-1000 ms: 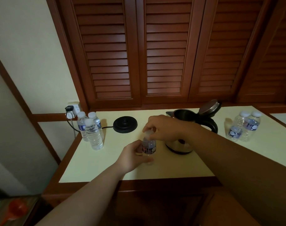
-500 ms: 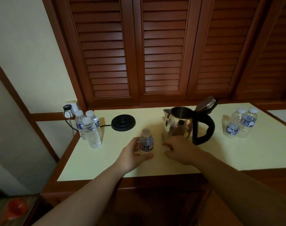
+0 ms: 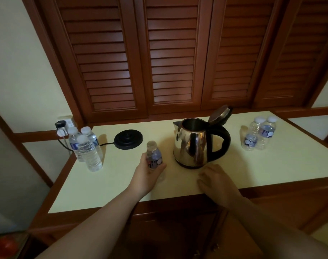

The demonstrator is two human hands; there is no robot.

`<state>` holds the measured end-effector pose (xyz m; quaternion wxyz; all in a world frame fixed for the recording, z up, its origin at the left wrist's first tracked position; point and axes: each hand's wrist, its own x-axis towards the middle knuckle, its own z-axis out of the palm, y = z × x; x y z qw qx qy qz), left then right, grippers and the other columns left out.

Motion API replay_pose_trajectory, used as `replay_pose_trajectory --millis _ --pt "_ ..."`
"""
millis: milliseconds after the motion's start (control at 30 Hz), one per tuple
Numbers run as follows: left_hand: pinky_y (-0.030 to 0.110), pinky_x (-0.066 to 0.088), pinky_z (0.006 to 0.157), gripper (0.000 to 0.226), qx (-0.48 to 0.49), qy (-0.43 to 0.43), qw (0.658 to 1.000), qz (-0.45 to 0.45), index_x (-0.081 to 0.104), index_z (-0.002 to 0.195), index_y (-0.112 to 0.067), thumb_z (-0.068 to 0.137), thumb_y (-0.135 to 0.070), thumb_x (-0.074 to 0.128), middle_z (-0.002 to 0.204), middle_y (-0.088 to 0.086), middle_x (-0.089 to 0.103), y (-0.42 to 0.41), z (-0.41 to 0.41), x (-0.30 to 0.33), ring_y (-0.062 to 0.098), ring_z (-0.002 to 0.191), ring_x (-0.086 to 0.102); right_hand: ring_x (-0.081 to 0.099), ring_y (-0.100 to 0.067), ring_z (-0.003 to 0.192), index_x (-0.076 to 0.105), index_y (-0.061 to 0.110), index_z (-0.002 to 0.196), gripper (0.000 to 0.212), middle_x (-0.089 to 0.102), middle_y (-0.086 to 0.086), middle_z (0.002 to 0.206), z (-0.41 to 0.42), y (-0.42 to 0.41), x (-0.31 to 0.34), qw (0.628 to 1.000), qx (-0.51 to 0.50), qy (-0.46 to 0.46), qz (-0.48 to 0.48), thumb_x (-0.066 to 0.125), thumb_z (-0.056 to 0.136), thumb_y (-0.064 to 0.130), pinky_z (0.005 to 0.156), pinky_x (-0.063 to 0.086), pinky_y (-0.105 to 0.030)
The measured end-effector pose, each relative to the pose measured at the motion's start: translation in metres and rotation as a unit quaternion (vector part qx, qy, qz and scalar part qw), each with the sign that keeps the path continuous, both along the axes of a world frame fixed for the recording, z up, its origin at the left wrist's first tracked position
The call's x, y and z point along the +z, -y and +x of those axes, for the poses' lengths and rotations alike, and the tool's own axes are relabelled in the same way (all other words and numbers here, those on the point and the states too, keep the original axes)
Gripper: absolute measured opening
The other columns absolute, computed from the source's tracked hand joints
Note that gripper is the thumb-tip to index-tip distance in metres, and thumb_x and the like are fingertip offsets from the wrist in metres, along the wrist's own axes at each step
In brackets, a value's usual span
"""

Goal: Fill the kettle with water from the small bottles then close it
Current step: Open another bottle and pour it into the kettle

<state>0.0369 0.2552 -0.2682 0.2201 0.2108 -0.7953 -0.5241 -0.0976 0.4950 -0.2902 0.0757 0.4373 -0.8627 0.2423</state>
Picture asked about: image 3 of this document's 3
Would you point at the person's right hand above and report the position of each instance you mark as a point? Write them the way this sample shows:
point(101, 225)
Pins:
point(220, 187)

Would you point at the person's left hand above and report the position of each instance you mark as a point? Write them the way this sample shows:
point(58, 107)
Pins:
point(143, 180)

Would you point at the person's left thumb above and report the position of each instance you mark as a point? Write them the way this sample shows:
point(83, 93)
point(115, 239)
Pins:
point(161, 167)

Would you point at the person's right fingers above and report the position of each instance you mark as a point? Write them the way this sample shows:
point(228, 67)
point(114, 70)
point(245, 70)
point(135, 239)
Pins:
point(207, 177)

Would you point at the small blue-label water bottle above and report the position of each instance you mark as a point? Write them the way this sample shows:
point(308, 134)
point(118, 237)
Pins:
point(154, 156)

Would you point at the person's right forearm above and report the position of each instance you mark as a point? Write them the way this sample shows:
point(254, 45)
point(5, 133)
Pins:
point(271, 231)

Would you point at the person's left forearm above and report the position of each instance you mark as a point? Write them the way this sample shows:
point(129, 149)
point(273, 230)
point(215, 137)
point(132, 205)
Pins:
point(99, 226)

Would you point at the stainless steel electric kettle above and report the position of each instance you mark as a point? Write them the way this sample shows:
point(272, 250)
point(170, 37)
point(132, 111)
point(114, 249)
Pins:
point(192, 142)

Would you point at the black kettle base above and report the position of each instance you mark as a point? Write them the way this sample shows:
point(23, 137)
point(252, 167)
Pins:
point(128, 139)

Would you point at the brown wooden cabinet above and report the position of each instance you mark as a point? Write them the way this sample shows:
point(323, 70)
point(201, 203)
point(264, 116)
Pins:
point(180, 229)

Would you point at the clear plastic water bottle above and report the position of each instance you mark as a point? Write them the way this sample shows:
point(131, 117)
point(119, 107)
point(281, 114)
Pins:
point(250, 137)
point(74, 144)
point(267, 133)
point(94, 141)
point(89, 156)

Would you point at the white plug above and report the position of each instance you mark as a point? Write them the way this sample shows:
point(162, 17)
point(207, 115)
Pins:
point(62, 132)

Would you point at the black plug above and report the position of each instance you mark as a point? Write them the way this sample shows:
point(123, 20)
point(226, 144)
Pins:
point(60, 124)

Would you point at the brown louvered wooden shutter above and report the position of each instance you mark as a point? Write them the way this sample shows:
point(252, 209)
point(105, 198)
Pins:
point(172, 51)
point(301, 51)
point(239, 48)
point(99, 56)

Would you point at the red round object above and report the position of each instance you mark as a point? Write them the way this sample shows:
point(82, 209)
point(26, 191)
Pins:
point(3, 246)

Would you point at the white wall socket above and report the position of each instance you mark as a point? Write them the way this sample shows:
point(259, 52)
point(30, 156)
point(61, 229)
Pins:
point(69, 121)

